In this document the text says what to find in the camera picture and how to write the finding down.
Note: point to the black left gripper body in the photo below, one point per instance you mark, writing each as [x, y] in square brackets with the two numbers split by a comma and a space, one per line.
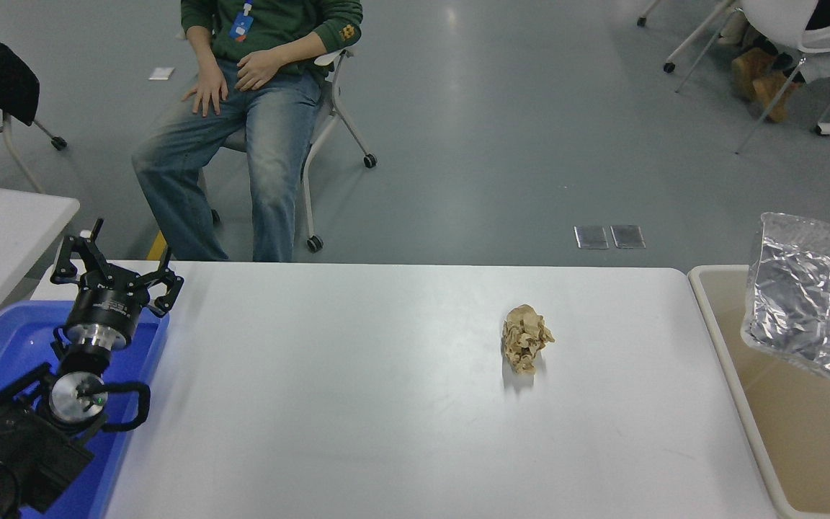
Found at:
[104, 306]

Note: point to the silver foil tray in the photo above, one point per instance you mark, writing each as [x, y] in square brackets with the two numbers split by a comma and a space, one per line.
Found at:
[797, 288]

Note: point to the blue badge card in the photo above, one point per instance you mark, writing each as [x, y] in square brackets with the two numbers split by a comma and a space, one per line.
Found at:
[241, 25]

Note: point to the tan paper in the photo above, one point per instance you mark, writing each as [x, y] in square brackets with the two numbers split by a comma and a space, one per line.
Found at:
[527, 339]

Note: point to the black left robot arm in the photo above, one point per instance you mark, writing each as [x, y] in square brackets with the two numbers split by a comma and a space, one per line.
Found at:
[19, 447]

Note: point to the person's right hand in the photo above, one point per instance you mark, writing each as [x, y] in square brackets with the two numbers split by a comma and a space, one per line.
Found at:
[207, 90]

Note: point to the person's left hand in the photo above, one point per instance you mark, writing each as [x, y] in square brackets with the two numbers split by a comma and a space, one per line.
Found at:
[258, 71]

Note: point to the blue plastic tray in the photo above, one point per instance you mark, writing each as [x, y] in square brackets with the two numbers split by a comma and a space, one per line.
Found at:
[11, 339]

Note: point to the large pale plastic bin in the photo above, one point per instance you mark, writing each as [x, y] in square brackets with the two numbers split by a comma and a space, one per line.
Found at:
[818, 461]

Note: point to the seated person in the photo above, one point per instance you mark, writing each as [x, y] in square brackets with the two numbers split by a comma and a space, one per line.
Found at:
[271, 144]

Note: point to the white wheeled chair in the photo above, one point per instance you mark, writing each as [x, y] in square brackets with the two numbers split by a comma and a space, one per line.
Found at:
[336, 108]

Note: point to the silver floor plate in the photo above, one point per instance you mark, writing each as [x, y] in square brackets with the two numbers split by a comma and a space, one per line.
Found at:
[591, 238]
[627, 237]

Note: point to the person with tan boots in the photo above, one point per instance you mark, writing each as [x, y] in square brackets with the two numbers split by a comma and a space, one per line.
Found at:
[761, 72]

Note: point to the white shell chair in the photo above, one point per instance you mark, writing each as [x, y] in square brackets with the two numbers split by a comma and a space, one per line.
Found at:
[782, 18]

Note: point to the white wheeled frame legs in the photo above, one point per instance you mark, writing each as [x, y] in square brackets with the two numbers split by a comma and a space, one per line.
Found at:
[668, 65]

